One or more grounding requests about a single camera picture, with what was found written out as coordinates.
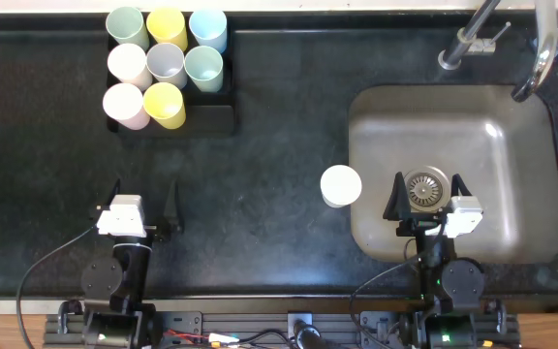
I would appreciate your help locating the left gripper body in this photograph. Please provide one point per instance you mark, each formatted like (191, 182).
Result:
(158, 232)

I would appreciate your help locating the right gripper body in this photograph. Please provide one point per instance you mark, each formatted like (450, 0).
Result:
(419, 227)

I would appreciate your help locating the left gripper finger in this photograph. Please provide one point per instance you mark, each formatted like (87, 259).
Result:
(173, 208)
(114, 190)

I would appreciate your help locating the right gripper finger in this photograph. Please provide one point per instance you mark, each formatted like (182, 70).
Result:
(459, 188)
(397, 203)

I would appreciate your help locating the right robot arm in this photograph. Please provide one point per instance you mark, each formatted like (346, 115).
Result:
(463, 283)

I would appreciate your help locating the steel sink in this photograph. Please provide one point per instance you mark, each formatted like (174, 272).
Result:
(492, 145)

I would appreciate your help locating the black tray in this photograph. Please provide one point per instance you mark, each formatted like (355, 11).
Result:
(211, 116)

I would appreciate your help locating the yellow cup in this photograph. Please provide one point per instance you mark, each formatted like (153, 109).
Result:
(164, 103)
(166, 28)

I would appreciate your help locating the grey cup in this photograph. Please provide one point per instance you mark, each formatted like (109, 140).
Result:
(166, 64)

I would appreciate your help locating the green cup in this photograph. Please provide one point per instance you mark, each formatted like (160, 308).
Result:
(127, 26)
(204, 68)

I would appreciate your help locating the steel tap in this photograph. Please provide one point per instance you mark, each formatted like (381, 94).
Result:
(545, 53)

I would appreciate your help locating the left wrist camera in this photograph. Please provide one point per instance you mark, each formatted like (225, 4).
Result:
(121, 215)

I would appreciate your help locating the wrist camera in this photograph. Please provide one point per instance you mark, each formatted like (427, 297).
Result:
(464, 215)
(121, 215)

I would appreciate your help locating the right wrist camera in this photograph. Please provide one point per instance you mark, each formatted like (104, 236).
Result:
(464, 215)

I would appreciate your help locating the mounting rail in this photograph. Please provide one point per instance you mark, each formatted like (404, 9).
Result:
(259, 322)

